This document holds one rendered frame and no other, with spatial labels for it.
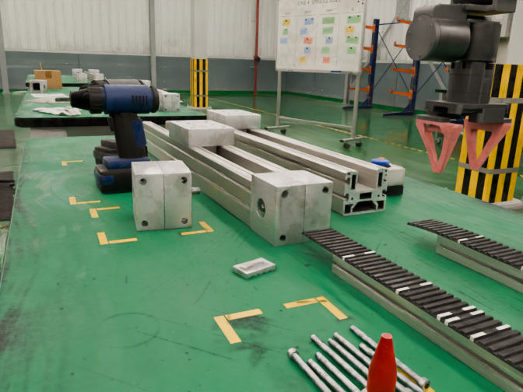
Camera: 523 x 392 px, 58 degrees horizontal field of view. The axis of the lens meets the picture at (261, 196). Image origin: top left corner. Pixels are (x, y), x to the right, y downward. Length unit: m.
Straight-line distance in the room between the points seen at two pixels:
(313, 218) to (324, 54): 6.01
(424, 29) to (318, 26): 6.16
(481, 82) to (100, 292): 0.56
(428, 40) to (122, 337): 0.50
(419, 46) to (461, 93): 0.09
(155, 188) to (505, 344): 0.54
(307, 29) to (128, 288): 6.45
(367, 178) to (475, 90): 0.32
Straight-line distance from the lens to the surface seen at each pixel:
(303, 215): 0.74
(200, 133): 1.08
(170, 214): 0.80
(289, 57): 7.13
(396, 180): 1.07
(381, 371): 0.30
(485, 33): 0.72
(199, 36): 11.05
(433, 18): 0.67
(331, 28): 6.67
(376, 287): 0.59
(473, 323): 0.52
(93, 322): 0.55
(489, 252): 0.71
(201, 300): 0.57
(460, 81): 0.72
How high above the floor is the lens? 1.05
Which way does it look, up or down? 16 degrees down
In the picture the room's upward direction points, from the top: 2 degrees clockwise
